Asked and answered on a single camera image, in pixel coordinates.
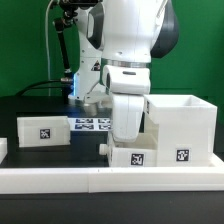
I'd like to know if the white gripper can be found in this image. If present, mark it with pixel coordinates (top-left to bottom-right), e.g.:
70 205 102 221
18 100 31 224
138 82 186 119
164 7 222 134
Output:
112 94 144 142

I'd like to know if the white front drawer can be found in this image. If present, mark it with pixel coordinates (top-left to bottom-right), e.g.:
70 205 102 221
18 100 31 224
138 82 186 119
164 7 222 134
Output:
99 133 157 167

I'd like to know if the white drawer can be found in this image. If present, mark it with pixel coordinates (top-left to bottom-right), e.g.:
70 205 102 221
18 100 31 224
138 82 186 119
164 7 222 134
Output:
99 133 157 167
17 116 70 147

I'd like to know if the white drawer cabinet box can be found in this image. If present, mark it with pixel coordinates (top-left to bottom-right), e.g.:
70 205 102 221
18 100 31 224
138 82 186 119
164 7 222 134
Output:
144 94 217 167

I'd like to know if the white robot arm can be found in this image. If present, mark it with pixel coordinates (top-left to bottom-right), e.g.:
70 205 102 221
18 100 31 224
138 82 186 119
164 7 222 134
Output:
74 0 179 142

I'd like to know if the white rear drawer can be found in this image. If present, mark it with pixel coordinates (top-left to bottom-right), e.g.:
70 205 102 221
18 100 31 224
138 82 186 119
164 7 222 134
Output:
17 116 70 147

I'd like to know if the fiducial marker sheet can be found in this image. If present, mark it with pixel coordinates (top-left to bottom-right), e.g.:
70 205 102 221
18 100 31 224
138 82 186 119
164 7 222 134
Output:
68 118 111 131

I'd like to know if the white left fence block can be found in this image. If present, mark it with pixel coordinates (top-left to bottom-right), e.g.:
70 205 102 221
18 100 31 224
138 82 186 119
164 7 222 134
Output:
0 138 7 164

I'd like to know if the white front fence rail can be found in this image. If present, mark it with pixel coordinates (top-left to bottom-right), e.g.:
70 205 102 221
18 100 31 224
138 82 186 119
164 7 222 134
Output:
0 167 224 194

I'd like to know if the white fence rail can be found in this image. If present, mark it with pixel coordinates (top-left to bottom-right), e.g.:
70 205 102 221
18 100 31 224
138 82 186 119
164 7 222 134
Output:
210 154 224 167
0 167 224 194

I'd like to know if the white right fence rail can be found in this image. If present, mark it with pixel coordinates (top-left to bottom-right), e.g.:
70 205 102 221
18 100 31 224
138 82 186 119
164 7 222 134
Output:
210 154 224 167

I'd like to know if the black cable on table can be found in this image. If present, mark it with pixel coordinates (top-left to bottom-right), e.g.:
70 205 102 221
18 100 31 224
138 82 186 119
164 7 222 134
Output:
14 79 74 98

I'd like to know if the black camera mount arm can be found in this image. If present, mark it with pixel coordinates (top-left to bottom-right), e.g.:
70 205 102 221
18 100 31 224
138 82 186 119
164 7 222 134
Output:
52 0 101 84

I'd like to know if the grey hanging cable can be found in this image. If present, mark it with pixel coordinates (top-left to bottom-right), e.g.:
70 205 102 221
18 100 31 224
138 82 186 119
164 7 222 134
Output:
44 0 56 81

